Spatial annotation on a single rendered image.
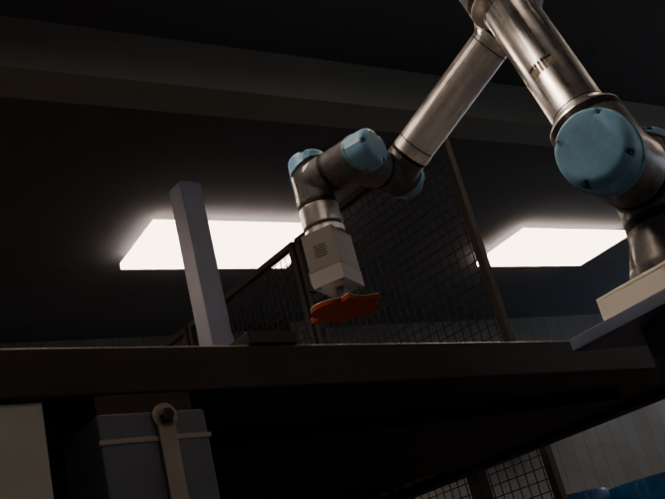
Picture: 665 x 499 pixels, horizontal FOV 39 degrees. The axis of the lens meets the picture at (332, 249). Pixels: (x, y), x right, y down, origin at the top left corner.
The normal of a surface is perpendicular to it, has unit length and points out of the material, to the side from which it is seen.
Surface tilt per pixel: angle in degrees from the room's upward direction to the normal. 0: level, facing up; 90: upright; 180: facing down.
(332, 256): 90
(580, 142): 95
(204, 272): 90
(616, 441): 90
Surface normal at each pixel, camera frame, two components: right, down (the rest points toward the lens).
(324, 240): -0.45, -0.23
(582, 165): -0.59, -0.08
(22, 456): 0.58, -0.43
